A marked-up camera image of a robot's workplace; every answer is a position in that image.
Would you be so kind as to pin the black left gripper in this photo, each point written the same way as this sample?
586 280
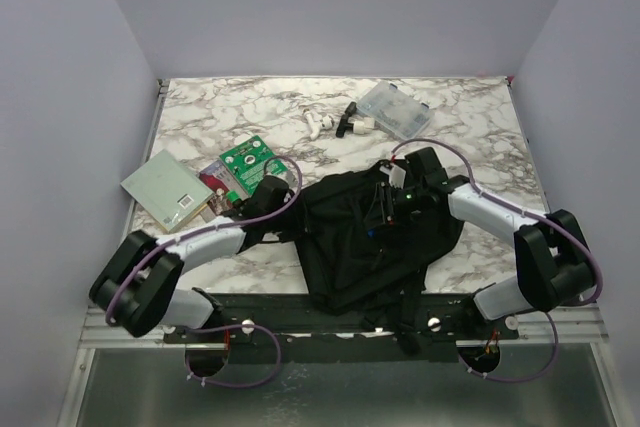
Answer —
287 235

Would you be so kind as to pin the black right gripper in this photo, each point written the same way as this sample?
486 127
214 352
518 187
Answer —
383 207

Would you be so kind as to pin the green capped marker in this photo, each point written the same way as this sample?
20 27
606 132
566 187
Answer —
233 198

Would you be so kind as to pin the black student backpack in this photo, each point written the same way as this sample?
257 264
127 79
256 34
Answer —
347 271

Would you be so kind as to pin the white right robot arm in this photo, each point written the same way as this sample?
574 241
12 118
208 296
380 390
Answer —
554 266

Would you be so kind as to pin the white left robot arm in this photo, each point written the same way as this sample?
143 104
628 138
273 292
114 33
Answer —
137 289

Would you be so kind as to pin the green paperback book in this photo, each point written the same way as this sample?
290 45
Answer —
245 162

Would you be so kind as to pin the purple red paperback book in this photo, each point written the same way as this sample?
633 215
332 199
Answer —
219 180

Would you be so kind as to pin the black and white valve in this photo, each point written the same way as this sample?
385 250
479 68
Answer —
358 127

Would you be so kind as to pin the clear plastic organizer box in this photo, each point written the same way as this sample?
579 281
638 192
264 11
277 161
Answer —
394 111

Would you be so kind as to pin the white plastic pipe fitting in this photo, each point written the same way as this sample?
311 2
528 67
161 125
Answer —
317 124

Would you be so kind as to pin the black mounting plate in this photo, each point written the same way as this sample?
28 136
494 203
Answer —
256 329

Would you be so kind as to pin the grey-green notebook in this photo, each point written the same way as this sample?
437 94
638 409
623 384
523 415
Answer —
168 191

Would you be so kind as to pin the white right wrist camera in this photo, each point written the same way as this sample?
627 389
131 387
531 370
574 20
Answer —
396 175

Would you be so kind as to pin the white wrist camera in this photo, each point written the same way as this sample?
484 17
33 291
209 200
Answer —
396 175
290 178

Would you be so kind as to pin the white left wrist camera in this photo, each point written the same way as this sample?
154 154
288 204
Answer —
290 178

